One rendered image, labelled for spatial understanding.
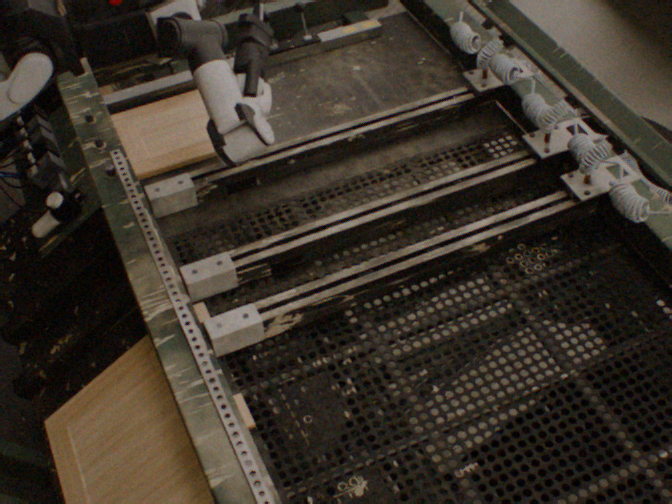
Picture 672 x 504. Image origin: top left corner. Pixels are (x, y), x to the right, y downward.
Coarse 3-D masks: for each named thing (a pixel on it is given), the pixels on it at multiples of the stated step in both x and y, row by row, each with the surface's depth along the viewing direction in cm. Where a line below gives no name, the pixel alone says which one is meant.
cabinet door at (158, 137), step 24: (192, 96) 268; (120, 120) 261; (144, 120) 261; (168, 120) 260; (192, 120) 260; (144, 144) 253; (168, 144) 253; (192, 144) 252; (144, 168) 245; (168, 168) 246
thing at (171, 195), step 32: (480, 64) 249; (448, 96) 255; (480, 96) 255; (352, 128) 248; (384, 128) 248; (416, 128) 253; (256, 160) 239; (288, 160) 240; (320, 160) 245; (160, 192) 230; (192, 192) 233; (224, 192) 238
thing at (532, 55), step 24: (456, 24) 257; (504, 24) 247; (528, 48) 239; (504, 72) 240; (552, 72) 231; (528, 96) 232; (576, 96) 223; (552, 120) 228; (600, 120) 217; (576, 144) 218; (624, 144) 211; (648, 168) 205; (624, 192) 206; (624, 216) 207
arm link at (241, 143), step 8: (248, 104) 215; (256, 112) 213; (240, 128) 201; (248, 128) 200; (224, 136) 202; (232, 136) 201; (240, 136) 201; (248, 136) 200; (256, 136) 200; (232, 144) 201; (240, 144) 201; (248, 144) 201; (256, 144) 201; (224, 152) 202; (232, 152) 202; (240, 152) 202; (248, 152) 203; (256, 152) 205; (224, 160) 203; (232, 160) 203; (240, 160) 205
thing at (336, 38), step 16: (336, 32) 286; (352, 32) 286; (368, 32) 288; (304, 48) 281; (320, 48) 284; (272, 64) 280; (160, 80) 271; (176, 80) 270; (192, 80) 271; (112, 96) 266; (128, 96) 265; (144, 96) 267; (160, 96) 270; (112, 112) 266
